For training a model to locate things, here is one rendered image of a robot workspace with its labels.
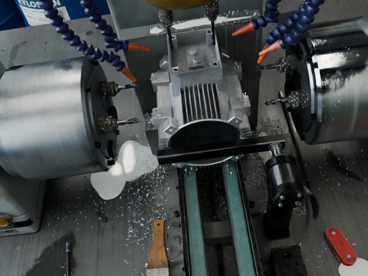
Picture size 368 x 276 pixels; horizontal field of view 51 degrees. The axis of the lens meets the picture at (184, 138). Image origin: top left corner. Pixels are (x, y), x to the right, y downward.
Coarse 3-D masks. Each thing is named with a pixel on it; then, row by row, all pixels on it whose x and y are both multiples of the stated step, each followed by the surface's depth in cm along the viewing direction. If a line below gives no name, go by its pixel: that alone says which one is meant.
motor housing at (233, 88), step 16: (160, 96) 81; (192, 96) 76; (208, 96) 74; (224, 96) 77; (176, 112) 76; (192, 112) 72; (208, 112) 73; (224, 112) 74; (160, 128) 78; (192, 128) 90; (208, 128) 90; (224, 128) 88; (240, 128) 75; (160, 144) 78; (176, 144) 84; (192, 144) 87; (208, 160) 85; (224, 160) 84
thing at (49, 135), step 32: (32, 64) 79; (64, 64) 76; (96, 64) 82; (0, 96) 73; (32, 96) 72; (64, 96) 72; (96, 96) 79; (0, 128) 72; (32, 128) 72; (64, 128) 72; (96, 128) 76; (0, 160) 76; (32, 160) 75; (64, 160) 75; (96, 160) 76
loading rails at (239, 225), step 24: (168, 168) 102; (240, 168) 84; (192, 192) 83; (240, 192) 84; (192, 216) 80; (240, 216) 79; (192, 240) 77; (216, 240) 85; (240, 240) 76; (192, 264) 74; (240, 264) 73
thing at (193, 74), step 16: (192, 32) 80; (208, 32) 80; (176, 48) 81; (192, 48) 78; (208, 48) 81; (192, 64) 77; (208, 64) 78; (176, 80) 75; (192, 80) 75; (208, 80) 75; (224, 80) 77; (176, 96) 78
